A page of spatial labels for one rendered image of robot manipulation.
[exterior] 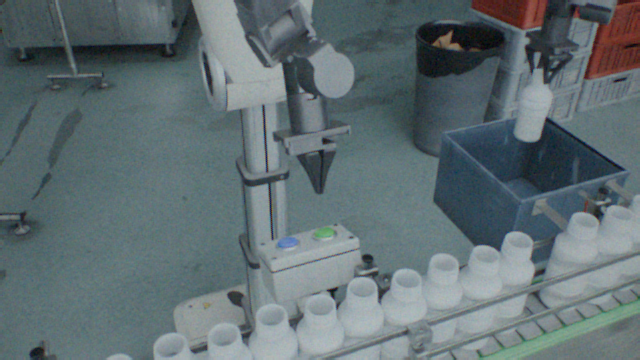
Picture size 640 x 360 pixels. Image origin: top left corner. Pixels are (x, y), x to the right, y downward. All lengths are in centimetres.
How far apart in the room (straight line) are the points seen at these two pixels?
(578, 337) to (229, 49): 78
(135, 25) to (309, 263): 365
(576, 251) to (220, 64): 71
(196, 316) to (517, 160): 111
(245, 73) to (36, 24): 351
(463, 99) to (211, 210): 136
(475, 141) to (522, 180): 25
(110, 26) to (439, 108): 248
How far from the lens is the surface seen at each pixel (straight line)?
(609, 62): 388
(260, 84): 116
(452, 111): 298
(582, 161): 157
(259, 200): 135
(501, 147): 163
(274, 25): 77
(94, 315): 240
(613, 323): 104
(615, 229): 94
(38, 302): 253
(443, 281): 77
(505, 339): 92
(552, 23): 131
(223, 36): 110
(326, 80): 72
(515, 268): 84
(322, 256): 84
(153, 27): 434
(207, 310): 194
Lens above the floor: 168
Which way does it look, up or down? 35 degrees down
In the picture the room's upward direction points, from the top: straight up
